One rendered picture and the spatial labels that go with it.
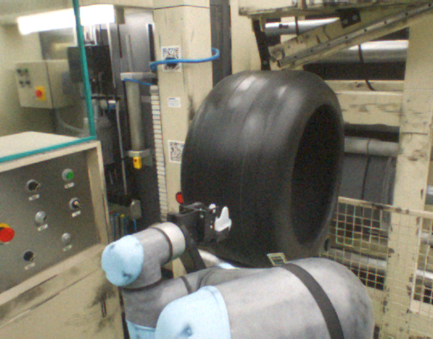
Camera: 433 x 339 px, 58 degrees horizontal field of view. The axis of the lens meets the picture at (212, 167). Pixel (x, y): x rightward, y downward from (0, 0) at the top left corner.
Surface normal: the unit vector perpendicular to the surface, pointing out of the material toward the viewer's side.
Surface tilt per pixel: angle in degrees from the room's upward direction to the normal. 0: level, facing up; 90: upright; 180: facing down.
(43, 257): 90
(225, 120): 50
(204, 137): 61
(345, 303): 43
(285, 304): 29
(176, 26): 90
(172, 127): 90
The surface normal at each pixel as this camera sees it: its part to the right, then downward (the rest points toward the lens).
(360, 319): 0.57, -0.31
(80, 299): 0.82, 0.13
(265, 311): 0.18, -0.72
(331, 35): -0.57, 0.26
